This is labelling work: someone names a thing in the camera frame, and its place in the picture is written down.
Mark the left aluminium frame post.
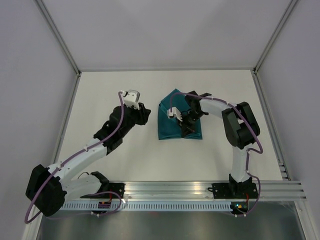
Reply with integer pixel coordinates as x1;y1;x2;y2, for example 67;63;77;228
34;0;81;76

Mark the teal cloth napkin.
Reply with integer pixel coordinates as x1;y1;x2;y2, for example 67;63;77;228
157;89;203;140

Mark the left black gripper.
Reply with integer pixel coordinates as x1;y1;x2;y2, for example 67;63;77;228
120;102;151;137

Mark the right aluminium frame post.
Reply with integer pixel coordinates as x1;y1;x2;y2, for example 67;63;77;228
251;0;300;75

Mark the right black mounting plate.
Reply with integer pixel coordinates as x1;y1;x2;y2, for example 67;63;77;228
207;182;258;199

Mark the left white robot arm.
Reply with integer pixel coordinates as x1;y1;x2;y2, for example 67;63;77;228
25;102;151;217

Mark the white slotted cable duct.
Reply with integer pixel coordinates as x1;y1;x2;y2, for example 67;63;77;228
61;199;232;212

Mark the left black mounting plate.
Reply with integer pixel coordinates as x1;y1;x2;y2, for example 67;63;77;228
98;182;126;199

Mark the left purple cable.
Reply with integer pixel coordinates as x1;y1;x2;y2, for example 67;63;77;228
24;91;127;223

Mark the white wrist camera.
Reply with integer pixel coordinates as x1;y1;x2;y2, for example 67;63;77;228
167;107;183;122
120;89;140;110

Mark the black mounting plate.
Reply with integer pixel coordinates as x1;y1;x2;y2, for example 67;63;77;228
98;182;126;199
207;182;258;199

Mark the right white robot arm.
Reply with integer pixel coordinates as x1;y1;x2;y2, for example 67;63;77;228
177;91;261;199

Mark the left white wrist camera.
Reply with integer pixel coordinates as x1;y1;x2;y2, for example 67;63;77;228
120;89;140;110

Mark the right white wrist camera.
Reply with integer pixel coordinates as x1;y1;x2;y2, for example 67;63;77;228
167;107;183;122

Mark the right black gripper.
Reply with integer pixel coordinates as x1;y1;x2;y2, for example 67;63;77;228
176;110;205;138

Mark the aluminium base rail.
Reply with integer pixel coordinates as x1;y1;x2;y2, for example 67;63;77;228
59;180;307;201

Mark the aluminium frame post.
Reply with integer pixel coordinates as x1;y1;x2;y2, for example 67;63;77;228
34;0;81;76
251;0;300;75

